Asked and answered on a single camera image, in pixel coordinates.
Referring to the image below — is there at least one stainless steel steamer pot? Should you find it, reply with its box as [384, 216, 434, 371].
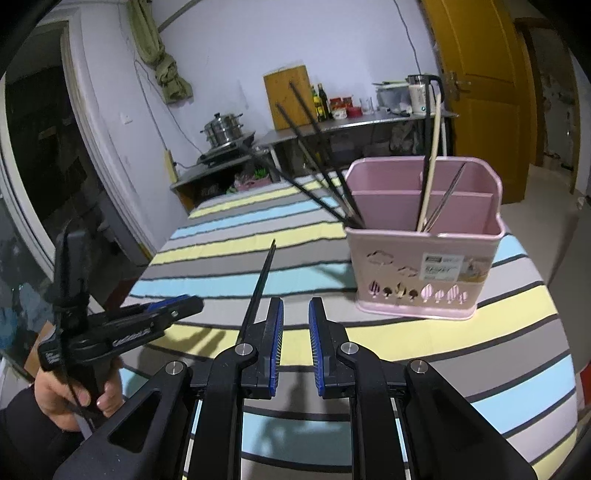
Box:
[202, 111, 245, 148]

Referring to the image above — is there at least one black induction cooker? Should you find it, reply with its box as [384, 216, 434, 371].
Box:
[197, 131, 257, 167]

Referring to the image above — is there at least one yellow wooden door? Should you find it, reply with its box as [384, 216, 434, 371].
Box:
[419, 0, 539, 205]

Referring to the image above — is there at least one tall steel kitchen table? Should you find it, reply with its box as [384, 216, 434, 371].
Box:
[253, 108, 461, 172]

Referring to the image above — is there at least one person's left forearm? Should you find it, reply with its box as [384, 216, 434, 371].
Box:
[0, 387, 86, 480]

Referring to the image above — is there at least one white electric kettle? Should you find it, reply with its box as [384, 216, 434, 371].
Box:
[406, 73, 447, 116]

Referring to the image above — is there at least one pink plastic utensil holder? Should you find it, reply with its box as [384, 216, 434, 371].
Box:
[344, 156, 505, 320]

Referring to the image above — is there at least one wooden chopstick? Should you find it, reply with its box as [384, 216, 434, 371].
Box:
[417, 93, 440, 232]

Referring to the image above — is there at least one low steel kitchen table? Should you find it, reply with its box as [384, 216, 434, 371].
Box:
[169, 151, 279, 214]

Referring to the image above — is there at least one metal door handle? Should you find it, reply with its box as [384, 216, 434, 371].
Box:
[442, 71, 472, 100]

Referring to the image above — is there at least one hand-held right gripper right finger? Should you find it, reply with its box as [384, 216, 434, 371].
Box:
[308, 296, 539, 480]

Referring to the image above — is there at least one person's left hand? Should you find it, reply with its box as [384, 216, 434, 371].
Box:
[34, 356, 124, 433]

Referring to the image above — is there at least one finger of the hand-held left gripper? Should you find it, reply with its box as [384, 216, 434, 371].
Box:
[151, 297, 204, 331]
[122, 294, 191, 313]

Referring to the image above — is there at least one metal chopstick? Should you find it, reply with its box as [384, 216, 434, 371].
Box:
[424, 162, 468, 233]

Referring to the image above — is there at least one wooden cutting board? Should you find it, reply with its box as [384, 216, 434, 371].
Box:
[263, 64, 310, 132]

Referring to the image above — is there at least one knotted green curtain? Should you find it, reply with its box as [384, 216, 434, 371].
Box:
[126, 0, 194, 105]

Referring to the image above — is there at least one black wall cable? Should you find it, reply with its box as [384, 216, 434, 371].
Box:
[392, 0, 424, 77]

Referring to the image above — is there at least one pink storage box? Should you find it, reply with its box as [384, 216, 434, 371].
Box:
[233, 173, 271, 193]

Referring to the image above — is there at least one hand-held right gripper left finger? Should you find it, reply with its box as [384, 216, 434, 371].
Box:
[53, 296, 284, 480]

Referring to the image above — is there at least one grey plastic storage container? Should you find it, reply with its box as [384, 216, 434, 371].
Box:
[374, 82, 412, 112]

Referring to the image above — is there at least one black chopstick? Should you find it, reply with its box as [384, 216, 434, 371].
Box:
[276, 104, 358, 229]
[250, 147, 354, 228]
[288, 81, 367, 229]
[240, 239, 277, 346]

